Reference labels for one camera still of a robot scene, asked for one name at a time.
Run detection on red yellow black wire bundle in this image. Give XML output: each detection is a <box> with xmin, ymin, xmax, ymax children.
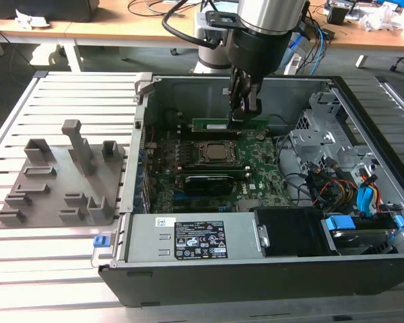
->
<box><xmin>308</xmin><ymin>168</ymin><xmax>358</xmax><ymax>209</ymax></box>

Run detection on grey power supply with label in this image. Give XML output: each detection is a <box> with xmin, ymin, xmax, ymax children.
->
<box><xmin>124</xmin><ymin>213</ymin><xmax>269</xmax><ymax>263</ymax></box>

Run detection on wooden desk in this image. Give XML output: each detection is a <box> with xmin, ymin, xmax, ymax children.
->
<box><xmin>0</xmin><ymin>0</ymin><xmax>404</xmax><ymax>73</ymax></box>

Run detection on blue flat data wire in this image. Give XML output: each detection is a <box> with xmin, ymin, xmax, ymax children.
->
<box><xmin>356</xmin><ymin>170</ymin><xmax>380</xmax><ymax>216</ymax></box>

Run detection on metal CPU socket cover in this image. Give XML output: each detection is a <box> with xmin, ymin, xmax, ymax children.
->
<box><xmin>191</xmin><ymin>139</ymin><xmax>242</xmax><ymax>166</ymax></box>

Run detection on black printer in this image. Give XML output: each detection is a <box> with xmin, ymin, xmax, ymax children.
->
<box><xmin>0</xmin><ymin>0</ymin><xmax>100</xmax><ymax>23</ymax></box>

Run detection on grey case release handle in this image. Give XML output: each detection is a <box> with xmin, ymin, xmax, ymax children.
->
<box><xmin>134</xmin><ymin>72</ymin><xmax>155</xmax><ymax>102</ymax></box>

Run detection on green RAM stick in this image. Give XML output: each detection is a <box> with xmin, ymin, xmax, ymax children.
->
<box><xmin>191</xmin><ymin>117</ymin><xmax>269</xmax><ymax>132</ymax></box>

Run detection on crumpled white paper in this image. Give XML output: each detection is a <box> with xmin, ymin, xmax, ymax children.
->
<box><xmin>15</xmin><ymin>8</ymin><xmax>51</xmax><ymax>30</ymax></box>

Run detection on black graphics card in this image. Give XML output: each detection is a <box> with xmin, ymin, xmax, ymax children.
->
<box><xmin>183</xmin><ymin>173</ymin><xmax>235</xmax><ymax>195</ymax></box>

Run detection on grey parts rack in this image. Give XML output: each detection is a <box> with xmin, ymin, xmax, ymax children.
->
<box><xmin>0</xmin><ymin>119</ymin><xmax>129</xmax><ymax>229</ymax></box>

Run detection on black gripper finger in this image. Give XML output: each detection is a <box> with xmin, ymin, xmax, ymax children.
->
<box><xmin>242</xmin><ymin>72</ymin><xmax>263</xmax><ymax>118</ymax></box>
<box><xmin>228</xmin><ymin>67</ymin><xmax>246</xmax><ymax>122</ymax></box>

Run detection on black open PC case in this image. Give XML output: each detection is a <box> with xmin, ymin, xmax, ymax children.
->
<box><xmin>90</xmin><ymin>72</ymin><xmax>404</xmax><ymax>309</ymax></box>

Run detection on black camera cable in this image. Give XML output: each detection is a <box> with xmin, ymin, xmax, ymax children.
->
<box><xmin>161</xmin><ymin>0</ymin><xmax>223</xmax><ymax>50</ymax></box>

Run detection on small black box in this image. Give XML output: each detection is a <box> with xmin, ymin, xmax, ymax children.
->
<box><xmin>326</xmin><ymin>5</ymin><xmax>349</xmax><ymax>24</ymax></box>

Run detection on green motherboard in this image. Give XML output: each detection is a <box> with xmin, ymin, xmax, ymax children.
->
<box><xmin>144</xmin><ymin>127</ymin><xmax>294</xmax><ymax>215</ymax></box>

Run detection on silver CPU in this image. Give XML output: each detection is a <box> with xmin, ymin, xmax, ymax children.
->
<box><xmin>203</xmin><ymin>143</ymin><xmax>235</xmax><ymax>161</ymax></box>

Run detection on grey metal drive cage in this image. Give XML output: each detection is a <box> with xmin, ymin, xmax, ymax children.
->
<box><xmin>288</xmin><ymin>90</ymin><xmax>374</xmax><ymax>176</ymax></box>

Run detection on blue hanging cable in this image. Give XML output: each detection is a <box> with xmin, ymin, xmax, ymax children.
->
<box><xmin>311</xmin><ymin>25</ymin><xmax>328</xmax><ymax>77</ymax></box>

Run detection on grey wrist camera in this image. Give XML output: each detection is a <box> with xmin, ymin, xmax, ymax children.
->
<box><xmin>288</xmin><ymin>32</ymin><xmax>312</xmax><ymax>55</ymax></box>

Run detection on hard disk in blue carrier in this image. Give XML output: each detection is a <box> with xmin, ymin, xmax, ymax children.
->
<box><xmin>321</xmin><ymin>215</ymin><xmax>404</xmax><ymax>256</ymax></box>

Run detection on crumpled clear plastic bags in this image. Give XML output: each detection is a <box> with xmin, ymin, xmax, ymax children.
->
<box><xmin>358</xmin><ymin>3</ymin><xmax>404</xmax><ymax>33</ymax></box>

